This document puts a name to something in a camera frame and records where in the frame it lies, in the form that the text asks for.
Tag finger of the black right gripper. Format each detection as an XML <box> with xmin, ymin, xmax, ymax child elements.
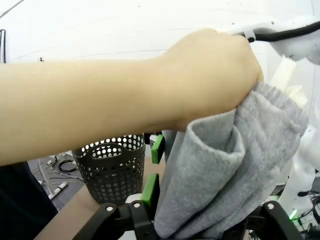
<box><xmin>143</xmin><ymin>133</ymin><xmax>166</xmax><ymax>165</ymax></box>

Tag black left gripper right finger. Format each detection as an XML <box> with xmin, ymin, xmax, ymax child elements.
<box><xmin>246</xmin><ymin>200</ymin><xmax>304</xmax><ymax>240</ymax></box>

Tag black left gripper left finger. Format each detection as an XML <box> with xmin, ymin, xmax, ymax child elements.
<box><xmin>79</xmin><ymin>173</ymin><xmax>162</xmax><ymax>240</ymax></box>

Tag grey training pants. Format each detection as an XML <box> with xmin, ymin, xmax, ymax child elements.
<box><xmin>153</xmin><ymin>56</ymin><xmax>310</xmax><ymax>240</ymax></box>

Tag person's right forearm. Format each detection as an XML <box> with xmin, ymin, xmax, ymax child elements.
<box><xmin>0</xmin><ymin>56</ymin><xmax>176</xmax><ymax>167</ymax></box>

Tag person's right hand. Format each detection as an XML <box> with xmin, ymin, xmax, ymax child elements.
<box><xmin>158</xmin><ymin>28</ymin><xmax>265</xmax><ymax>133</ymax></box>

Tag black perforated plastic basket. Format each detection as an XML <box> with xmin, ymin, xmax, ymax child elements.
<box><xmin>71</xmin><ymin>134</ymin><xmax>147</xmax><ymax>206</ymax></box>

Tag person in black t-shirt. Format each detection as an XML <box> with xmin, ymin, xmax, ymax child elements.
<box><xmin>0</xmin><ymin>161</ymin><xmax>59</xmax><ymax>240</ymax></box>

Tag black coiled cable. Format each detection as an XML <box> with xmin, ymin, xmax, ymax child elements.
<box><xmin>56</xmin><ymin>159</ymin><xmax>79</xmax><ymax>174</ymax></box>

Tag black right arm cable sleeve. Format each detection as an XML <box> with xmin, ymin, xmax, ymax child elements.
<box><xmin>246</xmin><ymin>20</ymin><xmax>320</xmax><ymax>44</ymax></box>

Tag black pipe frame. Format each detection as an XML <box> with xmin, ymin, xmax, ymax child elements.
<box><xmin>0</xmin><ymin>29</ymin><xmax>7</xmax><ymax>64</ymax></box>

